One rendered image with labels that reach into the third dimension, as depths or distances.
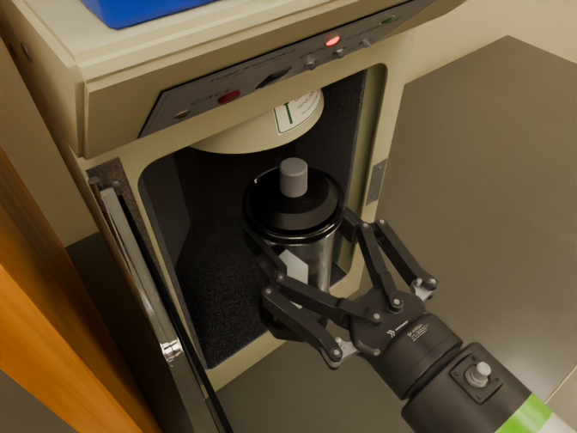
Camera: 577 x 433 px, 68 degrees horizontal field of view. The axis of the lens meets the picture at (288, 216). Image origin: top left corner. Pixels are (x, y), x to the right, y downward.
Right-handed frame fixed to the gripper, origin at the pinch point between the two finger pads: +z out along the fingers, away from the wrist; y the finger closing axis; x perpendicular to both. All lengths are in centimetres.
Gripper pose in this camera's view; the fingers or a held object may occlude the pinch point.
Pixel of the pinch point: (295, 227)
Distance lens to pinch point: 48.3
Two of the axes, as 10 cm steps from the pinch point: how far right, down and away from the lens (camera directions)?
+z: -5.9, -6.1, 5.3
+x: -0.1, 6.6, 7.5
